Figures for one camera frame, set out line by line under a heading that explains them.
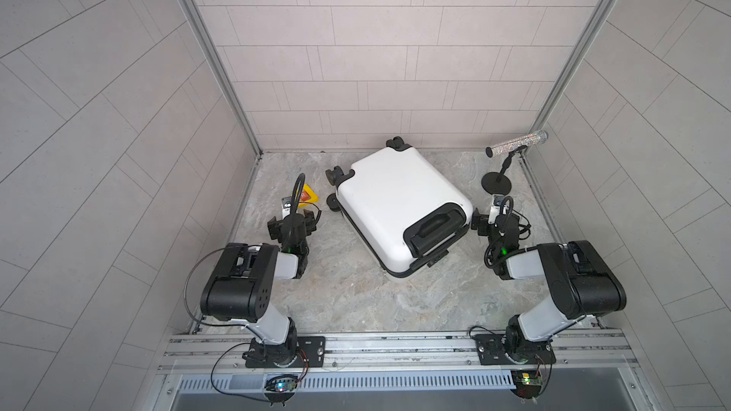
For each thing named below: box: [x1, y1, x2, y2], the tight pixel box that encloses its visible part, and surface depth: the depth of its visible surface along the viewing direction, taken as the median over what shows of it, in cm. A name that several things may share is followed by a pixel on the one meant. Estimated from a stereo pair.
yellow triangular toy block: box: [297, 183, 321, 209], surface depth 103 cm
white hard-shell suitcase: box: [335, 146, 474, 274], surface depth 79 cm
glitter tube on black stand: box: [481, 129, 549, 196], surface depth 93 cm
